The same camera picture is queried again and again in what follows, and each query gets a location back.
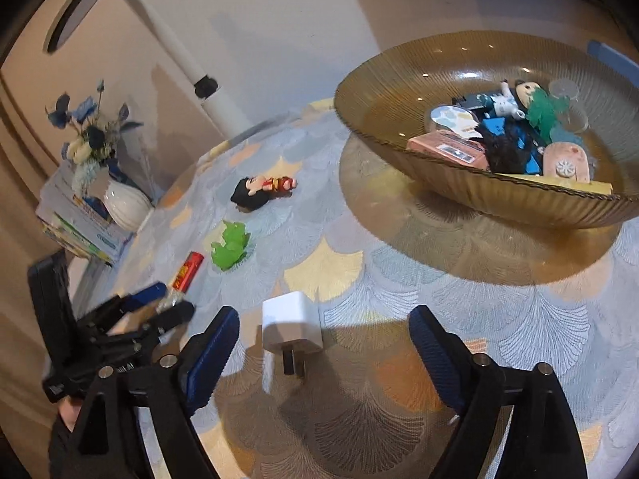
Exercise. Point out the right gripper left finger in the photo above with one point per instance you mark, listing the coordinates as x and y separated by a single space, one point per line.
204 357

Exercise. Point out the green translucent toy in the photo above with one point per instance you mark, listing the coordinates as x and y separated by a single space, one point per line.
233 247

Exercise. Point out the red clear lighter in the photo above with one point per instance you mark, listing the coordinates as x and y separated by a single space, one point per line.
181 282

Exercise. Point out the white charger plug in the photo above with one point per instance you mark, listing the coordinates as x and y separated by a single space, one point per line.
291 327

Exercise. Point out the amber ribbed glass bowl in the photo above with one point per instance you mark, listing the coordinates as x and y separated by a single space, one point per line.
385 100

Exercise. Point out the white ribbed vase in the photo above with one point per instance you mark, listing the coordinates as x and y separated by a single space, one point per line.
128 206

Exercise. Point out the small toys in bowl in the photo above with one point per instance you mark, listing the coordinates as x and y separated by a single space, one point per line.
536 114

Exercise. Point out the round lamp head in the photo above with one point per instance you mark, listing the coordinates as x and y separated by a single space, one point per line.
66 22

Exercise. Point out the person's left hand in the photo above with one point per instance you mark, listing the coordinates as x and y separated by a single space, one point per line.
69 410

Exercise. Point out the stack of books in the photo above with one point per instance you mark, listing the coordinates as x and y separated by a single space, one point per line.
78 224

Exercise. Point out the black haired doll figure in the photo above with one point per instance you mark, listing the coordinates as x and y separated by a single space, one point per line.
251 193

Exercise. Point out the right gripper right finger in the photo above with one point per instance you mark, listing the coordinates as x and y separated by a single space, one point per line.
448 361

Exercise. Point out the black dragon figurine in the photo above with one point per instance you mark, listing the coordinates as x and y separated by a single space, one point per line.
503 153

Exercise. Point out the white lamp pole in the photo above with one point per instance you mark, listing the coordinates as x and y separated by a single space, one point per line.
217 104

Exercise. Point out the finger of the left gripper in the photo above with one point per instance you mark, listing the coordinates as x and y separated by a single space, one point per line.
169 319
142 298

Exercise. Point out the pink capybara card box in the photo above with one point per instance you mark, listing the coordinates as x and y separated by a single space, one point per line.
450 146

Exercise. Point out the blue white artificial flowers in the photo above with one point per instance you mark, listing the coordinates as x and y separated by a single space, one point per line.
97 136

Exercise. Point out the patterned fan tablecloth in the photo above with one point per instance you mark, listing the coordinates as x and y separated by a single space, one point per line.
367 245

